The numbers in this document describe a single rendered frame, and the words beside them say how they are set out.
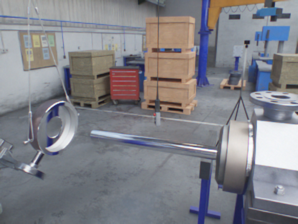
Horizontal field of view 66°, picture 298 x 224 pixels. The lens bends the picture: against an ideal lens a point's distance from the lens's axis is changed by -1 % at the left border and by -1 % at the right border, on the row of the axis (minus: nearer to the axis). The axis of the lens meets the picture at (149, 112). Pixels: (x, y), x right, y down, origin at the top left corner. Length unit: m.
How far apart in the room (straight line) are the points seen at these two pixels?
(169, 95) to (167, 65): 0.68
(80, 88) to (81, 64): 0.60
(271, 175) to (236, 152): 0.17
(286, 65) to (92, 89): 4.26
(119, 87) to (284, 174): 5.19
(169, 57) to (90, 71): 1.89
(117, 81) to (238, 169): 5.02
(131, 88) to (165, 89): 0.94
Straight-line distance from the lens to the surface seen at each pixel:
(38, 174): 1.57
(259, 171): 1.09
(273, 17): 7.45
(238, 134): 1.17
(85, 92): 6.07
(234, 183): 1.19
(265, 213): 1.04
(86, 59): 5.90
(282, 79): 5.39
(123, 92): 5.97
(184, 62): 5.28
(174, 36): 5.35
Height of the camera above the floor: 1.68
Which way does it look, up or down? 18 degrees down
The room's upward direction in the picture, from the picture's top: straight up
